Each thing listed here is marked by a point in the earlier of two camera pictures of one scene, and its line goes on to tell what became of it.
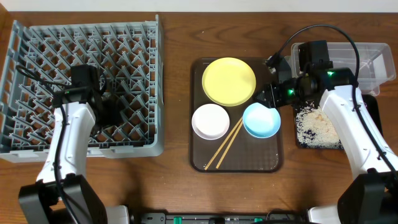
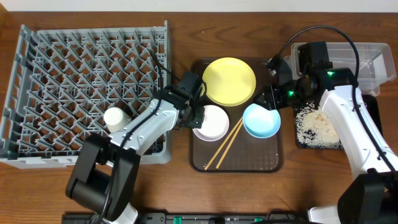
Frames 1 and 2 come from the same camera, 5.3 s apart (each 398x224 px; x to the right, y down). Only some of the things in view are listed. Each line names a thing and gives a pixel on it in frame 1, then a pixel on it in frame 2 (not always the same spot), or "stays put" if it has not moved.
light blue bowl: x=261 y=121 stays put
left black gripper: x=111 y=113 -> x=195 y=116
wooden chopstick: x=222 y=144 stays put
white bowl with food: x=211 y=121 stays put
